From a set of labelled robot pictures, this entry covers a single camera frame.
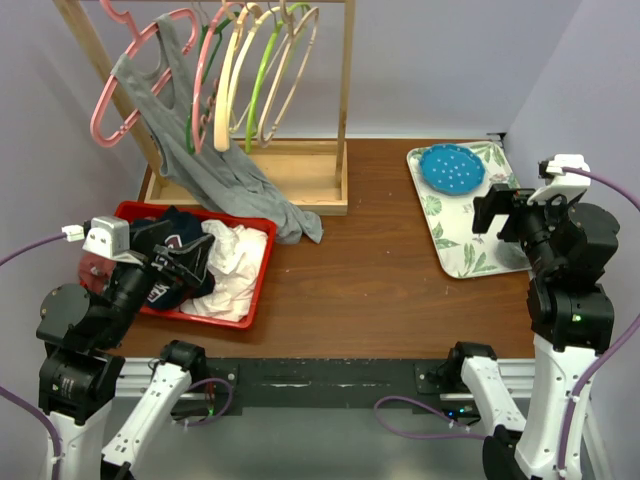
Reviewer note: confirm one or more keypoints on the blue dotted plate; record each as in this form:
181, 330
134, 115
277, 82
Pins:
451, 169

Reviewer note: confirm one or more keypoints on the lime green hanger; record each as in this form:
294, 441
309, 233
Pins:
297, 8

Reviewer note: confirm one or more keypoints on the wooden clothes rack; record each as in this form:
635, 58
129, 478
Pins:
311, 173

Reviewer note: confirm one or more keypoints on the beige plastic hanger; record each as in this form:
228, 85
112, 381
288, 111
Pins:
280, 85

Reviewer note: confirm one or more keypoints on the red plastic bin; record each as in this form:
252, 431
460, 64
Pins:
129, 210

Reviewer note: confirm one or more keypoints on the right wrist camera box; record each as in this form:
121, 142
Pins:
559, 182

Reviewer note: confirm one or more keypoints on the dark grey cup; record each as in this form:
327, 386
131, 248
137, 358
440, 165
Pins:
512, 257

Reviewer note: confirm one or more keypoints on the navy tank top red trim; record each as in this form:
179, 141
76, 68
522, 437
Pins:
186, 230

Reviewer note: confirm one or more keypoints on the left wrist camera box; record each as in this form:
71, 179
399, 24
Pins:
108, 237

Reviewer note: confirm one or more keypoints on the black mounting base plate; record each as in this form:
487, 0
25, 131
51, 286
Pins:
324, 383

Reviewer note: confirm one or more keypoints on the grey tank top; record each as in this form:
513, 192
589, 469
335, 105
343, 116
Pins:
228, 182

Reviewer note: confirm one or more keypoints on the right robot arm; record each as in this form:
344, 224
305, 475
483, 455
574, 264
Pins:
568, 243

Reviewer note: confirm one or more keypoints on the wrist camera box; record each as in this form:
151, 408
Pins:
108, 237
559, 182

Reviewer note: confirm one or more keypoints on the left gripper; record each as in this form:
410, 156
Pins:
190, 258

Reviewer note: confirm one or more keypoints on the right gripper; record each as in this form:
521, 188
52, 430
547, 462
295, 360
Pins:
503, 198

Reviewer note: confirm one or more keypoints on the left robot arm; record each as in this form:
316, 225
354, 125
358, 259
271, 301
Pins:
80, 329

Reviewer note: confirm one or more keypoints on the cream plastic hanger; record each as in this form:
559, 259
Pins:
226, 87

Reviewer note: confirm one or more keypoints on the dusty red garment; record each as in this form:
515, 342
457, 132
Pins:
95, 271

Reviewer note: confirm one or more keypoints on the white crumpled garment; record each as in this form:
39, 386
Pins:
234, 261

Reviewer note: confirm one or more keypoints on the dark green hanger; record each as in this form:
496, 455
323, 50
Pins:
204, 98

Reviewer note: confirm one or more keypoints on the cream white hanger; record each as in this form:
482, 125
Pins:
250, 67

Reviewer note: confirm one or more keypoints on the floral serving tray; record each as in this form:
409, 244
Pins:
463, 254

